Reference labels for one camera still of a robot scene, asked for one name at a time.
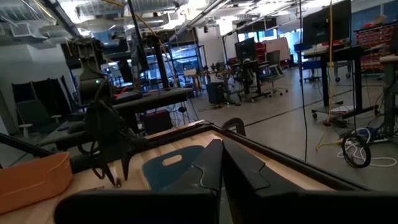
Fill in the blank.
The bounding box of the black table clamp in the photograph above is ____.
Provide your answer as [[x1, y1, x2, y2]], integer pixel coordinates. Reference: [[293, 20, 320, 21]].
[[220, 117, 246, 137]]

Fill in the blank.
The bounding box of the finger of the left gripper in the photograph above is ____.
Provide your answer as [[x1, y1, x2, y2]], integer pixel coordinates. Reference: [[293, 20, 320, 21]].
[[120, 154, 132, 182], [98, 162, 117, 187]]

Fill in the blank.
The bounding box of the grey office chair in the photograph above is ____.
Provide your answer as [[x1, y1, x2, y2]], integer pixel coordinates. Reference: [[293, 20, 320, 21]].
[[266, 49, 289, 96]]

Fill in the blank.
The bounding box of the red parts bin shelf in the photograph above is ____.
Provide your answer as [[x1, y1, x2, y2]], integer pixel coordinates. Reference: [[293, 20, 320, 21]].
[[354, 23, 396, 74]]

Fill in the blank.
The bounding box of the small black monitor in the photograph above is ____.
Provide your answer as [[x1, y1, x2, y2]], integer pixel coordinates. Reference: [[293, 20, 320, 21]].
[[234, 37, 257, 62]]

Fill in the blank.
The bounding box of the red black equipment case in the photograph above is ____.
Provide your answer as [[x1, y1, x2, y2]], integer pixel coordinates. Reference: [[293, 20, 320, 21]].
[[141, 109, 174, 135]]

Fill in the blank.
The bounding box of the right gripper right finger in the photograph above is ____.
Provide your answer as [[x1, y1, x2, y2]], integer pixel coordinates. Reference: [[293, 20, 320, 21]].
[[222, 139, 398, 224]]

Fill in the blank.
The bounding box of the black computer tower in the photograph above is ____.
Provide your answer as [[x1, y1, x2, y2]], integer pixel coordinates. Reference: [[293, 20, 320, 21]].
[[206, 82, 226, 105]]

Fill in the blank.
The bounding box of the black workbench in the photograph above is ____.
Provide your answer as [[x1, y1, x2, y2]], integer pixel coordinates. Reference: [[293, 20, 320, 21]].
[[37, 86, 193, 150]]

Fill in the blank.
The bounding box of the thin black hanging cable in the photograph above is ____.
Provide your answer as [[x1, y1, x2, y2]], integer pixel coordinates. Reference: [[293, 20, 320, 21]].
[[298, 0, 308, 162]]

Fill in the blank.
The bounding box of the dark office chair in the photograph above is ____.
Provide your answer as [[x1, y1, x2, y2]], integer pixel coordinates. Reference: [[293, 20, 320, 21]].
[[15, 99, 63, 138]]

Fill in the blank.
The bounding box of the black standing desk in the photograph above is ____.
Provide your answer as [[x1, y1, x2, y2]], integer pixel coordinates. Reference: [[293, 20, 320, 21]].
[[303, 45, 379, 121]]

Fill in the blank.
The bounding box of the pink partition board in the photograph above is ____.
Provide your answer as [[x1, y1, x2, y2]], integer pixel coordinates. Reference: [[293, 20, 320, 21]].
[[264, 37, 292, 62]]

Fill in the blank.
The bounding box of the yellow hanging cable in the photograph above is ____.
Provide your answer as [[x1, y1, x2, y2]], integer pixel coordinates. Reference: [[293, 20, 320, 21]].
[[315, 0, 343, 152]]

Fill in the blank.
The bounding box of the orange plastic bin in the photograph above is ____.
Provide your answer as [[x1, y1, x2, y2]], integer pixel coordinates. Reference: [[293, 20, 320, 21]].
[[0, 151, 74, 215]]

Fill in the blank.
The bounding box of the black coiled cable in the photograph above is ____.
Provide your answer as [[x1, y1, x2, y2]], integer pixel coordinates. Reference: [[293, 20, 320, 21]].
[[341, 132, 372, 169]]

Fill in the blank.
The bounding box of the teal plastic bin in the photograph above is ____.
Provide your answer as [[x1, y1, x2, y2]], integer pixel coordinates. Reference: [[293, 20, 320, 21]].
[[142, 144, 206, 192]]

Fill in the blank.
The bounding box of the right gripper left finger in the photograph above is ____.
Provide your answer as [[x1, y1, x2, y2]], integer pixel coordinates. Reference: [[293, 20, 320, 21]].
[[54, 139, 223, 224]]

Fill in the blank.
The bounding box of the white floor cable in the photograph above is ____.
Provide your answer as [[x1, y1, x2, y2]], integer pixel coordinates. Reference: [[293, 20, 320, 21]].
[[337, 127, 398, 168]]

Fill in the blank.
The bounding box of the large black monitor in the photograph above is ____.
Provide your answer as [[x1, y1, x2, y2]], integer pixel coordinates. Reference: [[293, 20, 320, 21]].
[[303, 0, 352, 46]]

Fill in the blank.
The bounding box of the black office desk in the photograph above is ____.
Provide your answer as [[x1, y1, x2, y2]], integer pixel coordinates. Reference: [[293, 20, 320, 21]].
[[229, 60, 271, 102]]

